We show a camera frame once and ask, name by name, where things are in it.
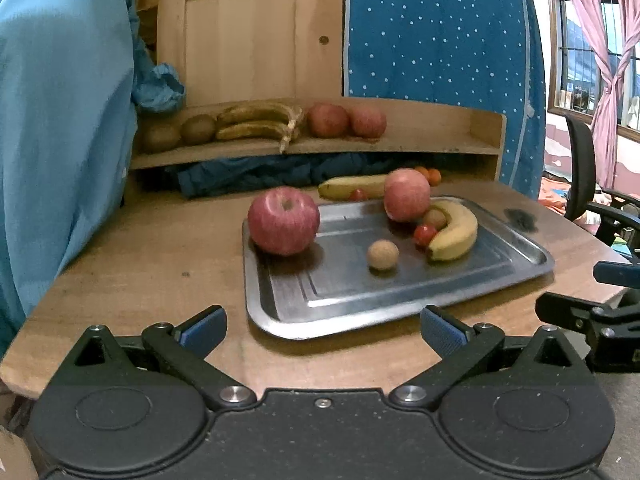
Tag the dark blue cloth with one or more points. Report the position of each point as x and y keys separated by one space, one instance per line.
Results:
x=250 y=172

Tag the black office chair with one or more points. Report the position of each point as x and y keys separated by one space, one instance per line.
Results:
x=582 y=170

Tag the pale red apple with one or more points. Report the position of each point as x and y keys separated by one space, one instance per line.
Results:
x=406 y=195

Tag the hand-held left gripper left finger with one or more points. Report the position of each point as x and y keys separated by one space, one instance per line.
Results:
x=205 y=331

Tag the cherry tomato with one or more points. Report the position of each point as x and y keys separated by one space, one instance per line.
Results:
x=358 y=194
x=425 y=234

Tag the brown longan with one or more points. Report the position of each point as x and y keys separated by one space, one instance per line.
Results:
x=435 y=218

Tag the blue dotted curtain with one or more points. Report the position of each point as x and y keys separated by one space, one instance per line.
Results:
x=440 y=35

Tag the orange bedsheet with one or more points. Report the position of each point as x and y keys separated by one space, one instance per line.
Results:
x=550 y=195

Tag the pale tan longan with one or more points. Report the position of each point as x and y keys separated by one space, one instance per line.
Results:
x=382 y=255

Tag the wooden desk shelf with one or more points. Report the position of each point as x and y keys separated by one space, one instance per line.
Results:
x=440 y=130

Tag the dark red apple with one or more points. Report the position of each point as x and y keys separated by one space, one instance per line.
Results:
x=283 y=220

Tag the light blue shirt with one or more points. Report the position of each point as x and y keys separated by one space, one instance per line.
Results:
x=60 y=110

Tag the straight yellow banana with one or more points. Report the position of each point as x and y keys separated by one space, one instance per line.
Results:
x=345 y=186

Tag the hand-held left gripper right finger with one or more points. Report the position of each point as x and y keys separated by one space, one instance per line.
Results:
x=440 y=332

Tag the curved yellow banana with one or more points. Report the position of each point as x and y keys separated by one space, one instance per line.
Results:
x=460 y=230

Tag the brown kiwi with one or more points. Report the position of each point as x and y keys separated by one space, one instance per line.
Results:
x=159 y=137
x=198 y=129

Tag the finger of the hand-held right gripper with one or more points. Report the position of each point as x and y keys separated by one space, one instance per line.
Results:
x=565 y=307
x=617 y=273

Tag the pink curtain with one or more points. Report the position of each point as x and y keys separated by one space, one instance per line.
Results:
x=607 y=110

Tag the metal tray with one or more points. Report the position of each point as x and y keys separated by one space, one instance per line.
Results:
x=350 y=285

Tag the tan hanging bag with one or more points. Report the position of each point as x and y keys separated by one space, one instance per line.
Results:
x=146 y=5

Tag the small orange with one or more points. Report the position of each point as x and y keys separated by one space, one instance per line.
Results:
x=435 y=176
x=421 y=172

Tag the bunch of browned bananas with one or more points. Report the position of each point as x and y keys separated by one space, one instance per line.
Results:
x=255 y=112

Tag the window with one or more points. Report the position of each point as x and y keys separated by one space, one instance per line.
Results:
x=575 y=60

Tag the cardboard box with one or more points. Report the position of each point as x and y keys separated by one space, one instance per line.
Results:
x=15 y=455

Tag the wooden cabinet door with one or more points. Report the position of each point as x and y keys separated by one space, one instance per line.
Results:
x=240 y=40

